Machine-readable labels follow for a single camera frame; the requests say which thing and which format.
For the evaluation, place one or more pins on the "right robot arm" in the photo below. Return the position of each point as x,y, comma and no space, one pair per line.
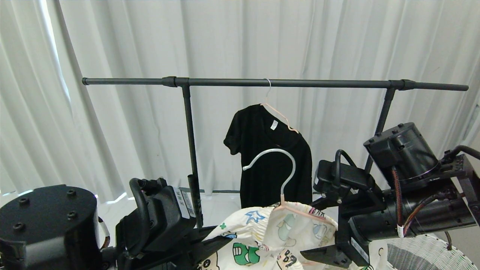
405,153

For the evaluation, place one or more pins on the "pink clothes hanger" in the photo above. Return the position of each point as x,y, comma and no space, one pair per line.
270,92
282,195

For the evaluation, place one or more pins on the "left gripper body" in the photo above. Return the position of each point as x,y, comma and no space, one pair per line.
176,255

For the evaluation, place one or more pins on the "white laundry basket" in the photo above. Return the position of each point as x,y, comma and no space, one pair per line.
423,255

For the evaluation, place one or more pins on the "black clothes rack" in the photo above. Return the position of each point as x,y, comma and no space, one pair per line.
225,81

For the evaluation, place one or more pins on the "black t-shirt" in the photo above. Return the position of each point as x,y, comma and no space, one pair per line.
255,127

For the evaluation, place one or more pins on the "cream printed garment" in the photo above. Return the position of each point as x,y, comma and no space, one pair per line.
292,232

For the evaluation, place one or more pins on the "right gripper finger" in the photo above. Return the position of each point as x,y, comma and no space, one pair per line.
328,204
328,257

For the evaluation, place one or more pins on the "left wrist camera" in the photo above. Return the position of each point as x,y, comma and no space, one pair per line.
165,217

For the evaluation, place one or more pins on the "white curtain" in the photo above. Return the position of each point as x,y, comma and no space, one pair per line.
112,131

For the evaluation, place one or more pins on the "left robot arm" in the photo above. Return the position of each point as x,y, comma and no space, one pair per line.
48,225

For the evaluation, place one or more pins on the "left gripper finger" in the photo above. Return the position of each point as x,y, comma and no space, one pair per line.
212,249
204,233

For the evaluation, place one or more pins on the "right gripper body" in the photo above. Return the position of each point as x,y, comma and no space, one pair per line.
375,225

